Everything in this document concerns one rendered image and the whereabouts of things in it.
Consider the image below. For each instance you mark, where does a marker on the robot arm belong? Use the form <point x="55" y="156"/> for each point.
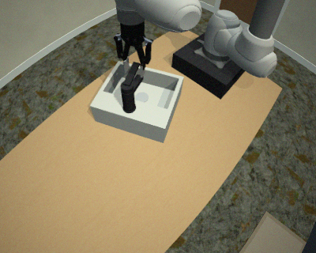
<point x="251" y="48"/>

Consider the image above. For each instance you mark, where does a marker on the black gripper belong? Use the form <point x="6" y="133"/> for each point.
<point x="136" y="36"/>

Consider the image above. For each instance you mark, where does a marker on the white sink basin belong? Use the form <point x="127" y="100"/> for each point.
<point x="156" y="100"/>

